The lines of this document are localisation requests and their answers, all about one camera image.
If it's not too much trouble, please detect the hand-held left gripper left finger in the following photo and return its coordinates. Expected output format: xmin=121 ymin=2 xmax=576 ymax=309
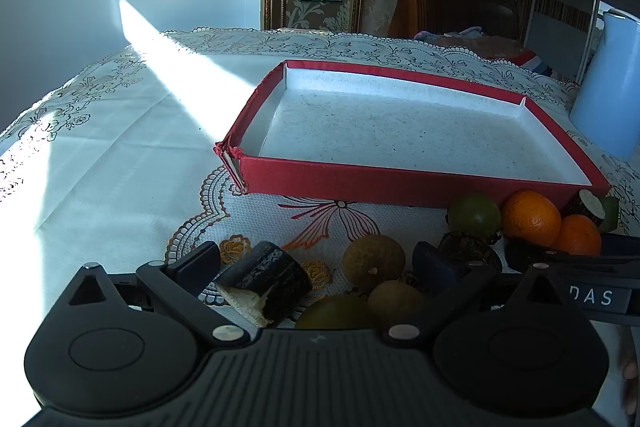
xmin=67 ymin=241 xmax=251 ymax=350

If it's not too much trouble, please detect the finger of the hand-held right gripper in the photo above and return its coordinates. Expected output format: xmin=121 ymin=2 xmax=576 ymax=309
xmin=504 ymin=237 xmax=640 ymax=266
xmin=599 ymin=233 xmax=640 ymax=258

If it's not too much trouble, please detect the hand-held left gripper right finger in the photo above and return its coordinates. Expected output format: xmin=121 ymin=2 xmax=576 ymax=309
xmin=382 ymin=241 xmax=596 ymax=348

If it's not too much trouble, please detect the green sugarcane piece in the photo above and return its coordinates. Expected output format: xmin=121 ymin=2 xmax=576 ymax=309
xmin=597 ymin=196 xmax=620 ymax=233

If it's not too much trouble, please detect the orange tangerine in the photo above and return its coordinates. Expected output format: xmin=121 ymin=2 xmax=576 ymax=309
xmin=552 ymin=214 xmax=602 ymax=257
xmin=501 ymin=190 xmax=562 ymax=248

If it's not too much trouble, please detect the knobby dark sugarcane piece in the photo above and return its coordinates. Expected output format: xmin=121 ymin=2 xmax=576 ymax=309
xmin=437 ymin=231 xmax=503 ymax=273

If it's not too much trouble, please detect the brown longan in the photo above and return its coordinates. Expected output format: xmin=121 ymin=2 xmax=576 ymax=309
xmin=341 ymin=234 xmax=406 ymax=293
xmin=367 ymin=279 xmax=426 ymax=325

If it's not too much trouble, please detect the green round jujube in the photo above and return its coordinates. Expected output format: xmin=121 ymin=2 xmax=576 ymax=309
xmin=446 ymin=192 xmax=502 ymax=239
xmin=295 ymin=294 xmax=373 ymax=330

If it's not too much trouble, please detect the red cardboard box tray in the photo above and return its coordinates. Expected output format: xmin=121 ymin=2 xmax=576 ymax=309
xmin=214 ymin=59 xmax=612 ymax=210

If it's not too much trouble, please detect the person's right hand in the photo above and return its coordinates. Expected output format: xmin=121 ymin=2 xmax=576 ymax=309
xmin=620 ymin=337 xmax=640 ymax=414

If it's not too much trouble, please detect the light blue electric kettle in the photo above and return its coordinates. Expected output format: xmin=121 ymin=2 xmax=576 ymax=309
xmin=570 ymin=8 xmax=640 ymax=160

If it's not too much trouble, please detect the red white blue striped cloth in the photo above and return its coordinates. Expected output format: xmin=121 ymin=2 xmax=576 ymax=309
xmin=500 ymin=49 xmax=553 ymax=78

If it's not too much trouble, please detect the pile of bedding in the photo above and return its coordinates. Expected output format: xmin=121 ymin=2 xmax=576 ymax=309
xmin=414 ymin=26 xmax=526 ymax=58

